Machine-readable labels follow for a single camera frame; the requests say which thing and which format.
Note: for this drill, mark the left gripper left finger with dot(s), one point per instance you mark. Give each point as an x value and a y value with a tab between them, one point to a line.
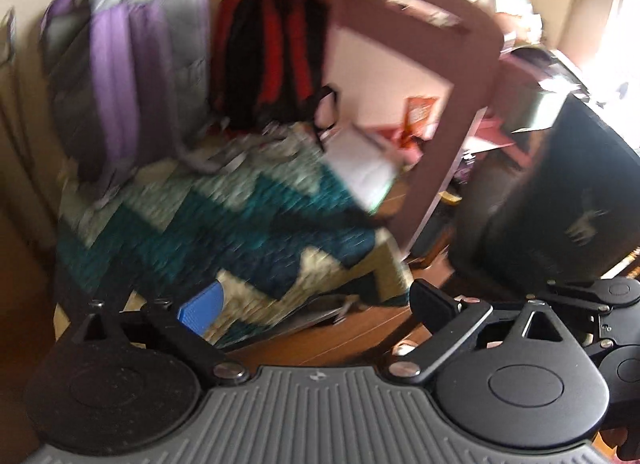
166	333

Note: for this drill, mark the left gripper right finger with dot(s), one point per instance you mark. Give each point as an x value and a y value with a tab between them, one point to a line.
451	324

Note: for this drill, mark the teal zigzag quilt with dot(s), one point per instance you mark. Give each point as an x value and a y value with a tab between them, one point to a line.
236	253

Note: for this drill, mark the white paper sheet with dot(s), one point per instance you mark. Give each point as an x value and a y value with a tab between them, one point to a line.
366	163

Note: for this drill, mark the orange snack bag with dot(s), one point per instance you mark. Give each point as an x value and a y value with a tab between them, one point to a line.
417	119

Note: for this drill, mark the pink study desk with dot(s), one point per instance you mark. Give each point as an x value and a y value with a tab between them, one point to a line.
381	53

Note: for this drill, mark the purple grey backpack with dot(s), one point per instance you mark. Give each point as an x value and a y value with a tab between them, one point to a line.
128	82

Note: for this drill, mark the red black backpack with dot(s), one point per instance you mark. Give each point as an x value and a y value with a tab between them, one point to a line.
268	64

